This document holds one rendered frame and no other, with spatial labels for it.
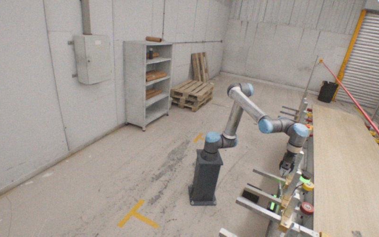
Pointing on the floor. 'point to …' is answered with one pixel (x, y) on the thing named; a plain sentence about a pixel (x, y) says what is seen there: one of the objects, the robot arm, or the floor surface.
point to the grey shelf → (135, 97)
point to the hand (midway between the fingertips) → (282, 175)
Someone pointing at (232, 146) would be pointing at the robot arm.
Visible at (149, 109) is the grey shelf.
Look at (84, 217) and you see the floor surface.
